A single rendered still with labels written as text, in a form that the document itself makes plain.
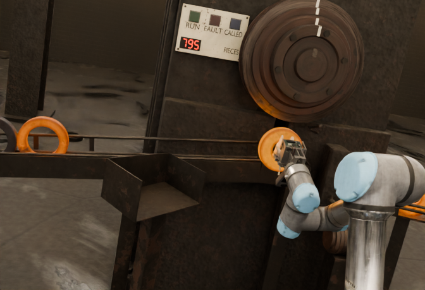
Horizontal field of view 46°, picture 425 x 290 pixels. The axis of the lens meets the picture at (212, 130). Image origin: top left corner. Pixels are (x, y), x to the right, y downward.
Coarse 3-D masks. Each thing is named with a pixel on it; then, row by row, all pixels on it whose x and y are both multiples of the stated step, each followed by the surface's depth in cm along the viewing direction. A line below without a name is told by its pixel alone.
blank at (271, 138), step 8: (280, 128) 171; (288, 128) 174; (264, 136) 172; (272, 136) 171; (280, 136) 171; (288, 136) 172; (296, 136) 172; (264, 144) 171; (272, 144) 172; (264, 152) 172; (272, 152) 172; (264, 160) 173; (272, 160) 173; (272, 168) 174; (280, 168) 174
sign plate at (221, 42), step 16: (208, 16) 192; (224, 16) 193; (240, 16) 194; (192, 32) 193; (208, 32) 194; (224, 32) 194; (240, 32) 195; (176, 48) 194; (192, 48) 194; (208, 48) 195; (224, 48) 196
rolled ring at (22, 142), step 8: (32, 120) 183; (40, 120) 184; (48, 120) 184; (56, 120) 187; (24, 128) 184; (32, 128) 184; (56, 128) 185; (64, 128) 187; (24, 136) 184; (64, 136) 186; (24, 144) 185; (64, 144) 187; (56, 152) 188; (64, 152) 188
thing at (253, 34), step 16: (288, 0) 181; (304, 0) 182; (320, 0) 183; (272, 16) 182; (256, 32) 183; (352, 32) 187; (352, 80) 192; (256, 96) 189; (272, 112) 192; (320, 112) 194
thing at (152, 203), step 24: (120, 168) 158; (144, 168) 175; (168, 168) 182; (192, 168) 172; (120, 192) 158; (144, 192) 173; (168, 192) 175; (192, 192) 173; (144, 216) 157; (144, 240) 171; (144, 264) 171; (144, 288) 175
